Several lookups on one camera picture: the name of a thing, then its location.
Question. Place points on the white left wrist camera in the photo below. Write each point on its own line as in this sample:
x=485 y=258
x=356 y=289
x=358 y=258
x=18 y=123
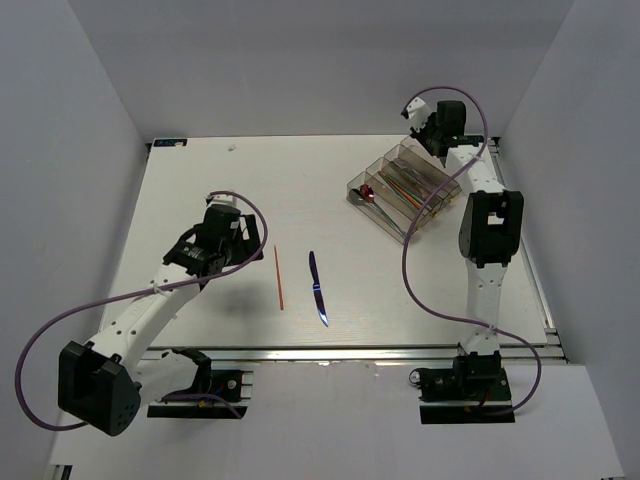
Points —
x=221 y=199

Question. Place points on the black spoon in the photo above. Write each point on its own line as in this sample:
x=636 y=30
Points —
x=356 y=198

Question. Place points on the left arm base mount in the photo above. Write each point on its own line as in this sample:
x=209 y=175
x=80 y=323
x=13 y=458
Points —
x=213 y=393

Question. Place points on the black silver chopstick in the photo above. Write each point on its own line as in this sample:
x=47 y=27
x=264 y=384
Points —
x=411 y=173

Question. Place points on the iridescent rainbow spoon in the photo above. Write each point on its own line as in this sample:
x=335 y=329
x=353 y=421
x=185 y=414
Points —
x=368 y=194

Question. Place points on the orange chopstick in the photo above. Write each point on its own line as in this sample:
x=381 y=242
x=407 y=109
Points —
x=279 y=279
x=405 y=192

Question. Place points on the blue label sticker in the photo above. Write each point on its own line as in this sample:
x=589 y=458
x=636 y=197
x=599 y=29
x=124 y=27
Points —
x=475 y=139
x=170 y=143

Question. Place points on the blue label sticker right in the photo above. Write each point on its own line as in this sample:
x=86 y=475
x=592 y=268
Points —
x=475 y=139

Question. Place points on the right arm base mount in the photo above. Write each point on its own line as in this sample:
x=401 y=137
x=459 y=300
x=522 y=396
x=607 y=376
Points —
x=443 y=400

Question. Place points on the blue label sticker left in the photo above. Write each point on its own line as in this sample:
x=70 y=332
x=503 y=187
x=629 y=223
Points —
x=170 y=143

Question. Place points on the iridescent purple knife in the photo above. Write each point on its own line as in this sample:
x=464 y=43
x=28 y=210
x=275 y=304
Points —
x=317 y=291

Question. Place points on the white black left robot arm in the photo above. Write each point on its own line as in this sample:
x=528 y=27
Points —
x=103 y=382

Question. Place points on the teal chopstick long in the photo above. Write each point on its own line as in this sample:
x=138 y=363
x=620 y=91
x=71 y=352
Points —
x=405 y=187

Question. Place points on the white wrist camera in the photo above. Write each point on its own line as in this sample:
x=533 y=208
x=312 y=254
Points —
x=417 y=113
x=221 y=199

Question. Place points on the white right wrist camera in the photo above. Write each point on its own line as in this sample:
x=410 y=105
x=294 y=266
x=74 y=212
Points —
x=417 y=113

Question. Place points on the teal chopstick short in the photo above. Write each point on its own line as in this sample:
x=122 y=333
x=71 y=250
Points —
x=400 y=187

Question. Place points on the clear divided utensil organizer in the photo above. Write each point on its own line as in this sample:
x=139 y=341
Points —
x=402 y=210

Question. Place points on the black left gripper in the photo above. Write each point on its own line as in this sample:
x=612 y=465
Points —
x=247 y=247

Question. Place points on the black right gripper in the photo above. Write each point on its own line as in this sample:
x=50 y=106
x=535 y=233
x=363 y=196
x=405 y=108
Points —
x=418 y=134

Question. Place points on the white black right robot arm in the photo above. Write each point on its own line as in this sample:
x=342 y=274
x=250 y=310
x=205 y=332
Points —
x=488 y=238

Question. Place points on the pink handled fork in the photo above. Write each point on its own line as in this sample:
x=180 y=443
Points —
x=409 y=160

